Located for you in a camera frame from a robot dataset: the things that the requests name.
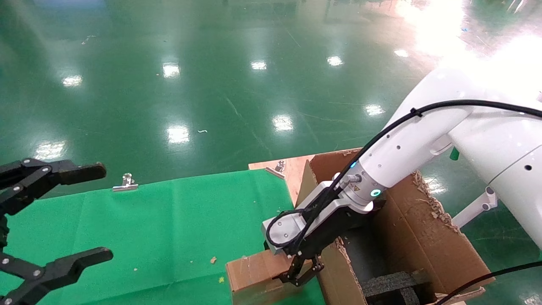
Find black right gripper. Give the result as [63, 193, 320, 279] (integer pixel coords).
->
[277, 199, 385, 287]

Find small taped cardboard box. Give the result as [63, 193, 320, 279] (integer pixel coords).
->
[226, 249, 323, 305]

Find long black hanging cable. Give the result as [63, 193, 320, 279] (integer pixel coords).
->
[436, 261, 542, 305]

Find large green table cloth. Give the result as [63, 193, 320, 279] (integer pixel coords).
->
[0, 169, 326, 305]

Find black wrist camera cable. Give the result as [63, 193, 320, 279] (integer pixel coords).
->
[266, 100, 542, 250]

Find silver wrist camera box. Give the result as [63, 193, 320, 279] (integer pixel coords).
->
[261, 181, 339, 255]

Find black foam insert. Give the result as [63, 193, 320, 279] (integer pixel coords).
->
[361, 271, 433, 305]

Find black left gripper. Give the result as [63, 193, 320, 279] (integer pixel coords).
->
[0, 158, 114, 305]

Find large open cardboard carton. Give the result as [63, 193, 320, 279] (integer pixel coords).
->
[295, 147, 496, 305]

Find silver binder clip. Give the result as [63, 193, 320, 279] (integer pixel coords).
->
[112, 173, 139, 192]
[266, 160, 286, 178]

